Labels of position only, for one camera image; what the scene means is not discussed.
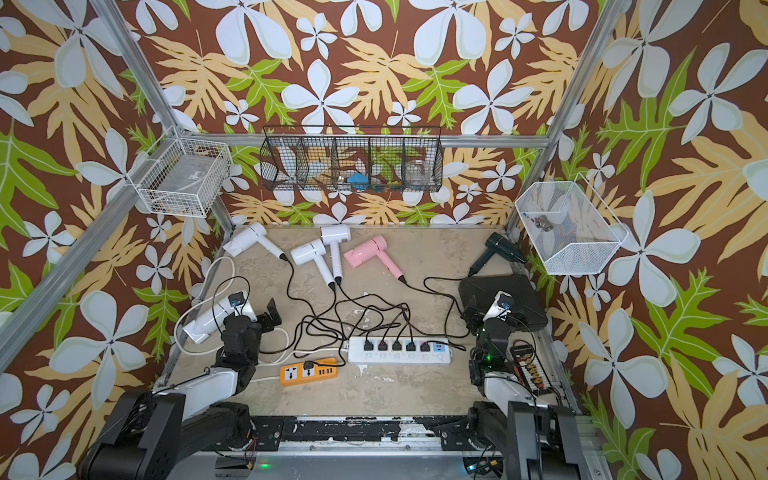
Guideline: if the pink hair dryer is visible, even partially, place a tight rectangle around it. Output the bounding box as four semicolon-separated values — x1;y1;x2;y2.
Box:
343;235;405;283

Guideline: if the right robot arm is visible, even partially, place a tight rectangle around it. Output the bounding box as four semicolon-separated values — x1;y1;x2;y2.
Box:
468;295;591;479

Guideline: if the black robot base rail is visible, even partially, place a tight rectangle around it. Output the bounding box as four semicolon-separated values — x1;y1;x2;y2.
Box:
251;414;486;452

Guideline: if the white multicolour power strip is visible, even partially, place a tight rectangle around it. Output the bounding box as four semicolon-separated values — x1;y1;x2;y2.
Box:
347;336;452;365

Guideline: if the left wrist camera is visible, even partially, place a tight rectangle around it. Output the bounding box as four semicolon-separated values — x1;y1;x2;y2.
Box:
225;291;257;321

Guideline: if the black plastic tool case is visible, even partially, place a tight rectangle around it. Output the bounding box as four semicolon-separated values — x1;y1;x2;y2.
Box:
459;274;548;332

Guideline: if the black dryer power cable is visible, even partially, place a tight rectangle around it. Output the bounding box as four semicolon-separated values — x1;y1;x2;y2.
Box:
419;275;475;352

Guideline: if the metal clip in basket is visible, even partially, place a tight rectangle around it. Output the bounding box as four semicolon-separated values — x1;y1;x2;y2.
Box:
533;215;554;232

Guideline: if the black hair dryer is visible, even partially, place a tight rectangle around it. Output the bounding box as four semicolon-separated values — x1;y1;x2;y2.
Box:
468;233;527;277

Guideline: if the orange power strip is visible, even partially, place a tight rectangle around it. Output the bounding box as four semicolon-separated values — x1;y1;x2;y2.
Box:
279;358;338;387

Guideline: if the blue object in basket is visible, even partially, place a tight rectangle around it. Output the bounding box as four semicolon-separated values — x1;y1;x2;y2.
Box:
347;173;370;191

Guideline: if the black wire basket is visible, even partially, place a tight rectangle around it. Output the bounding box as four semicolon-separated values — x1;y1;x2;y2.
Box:
257;125;444;193

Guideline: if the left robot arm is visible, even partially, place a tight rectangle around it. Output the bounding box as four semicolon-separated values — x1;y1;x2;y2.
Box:
77;294;282;479

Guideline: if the white wire basket left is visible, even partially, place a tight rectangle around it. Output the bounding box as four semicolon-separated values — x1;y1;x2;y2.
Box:
131;127;233;218

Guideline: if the white hair dryer far left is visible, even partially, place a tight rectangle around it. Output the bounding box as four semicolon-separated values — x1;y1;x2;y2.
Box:
223;223;288;260

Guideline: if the white mesh basket right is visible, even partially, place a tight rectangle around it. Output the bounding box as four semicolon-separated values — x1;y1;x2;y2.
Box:
515;174;629;276

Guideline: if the white hair dryer near left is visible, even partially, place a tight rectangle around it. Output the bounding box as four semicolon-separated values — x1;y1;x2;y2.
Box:
182;297;235;345

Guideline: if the white hair dryer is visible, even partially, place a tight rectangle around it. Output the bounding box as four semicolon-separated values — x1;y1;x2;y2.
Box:
321;224;351;285
291;239;335;290
182;297;235;345
223;223;288;260

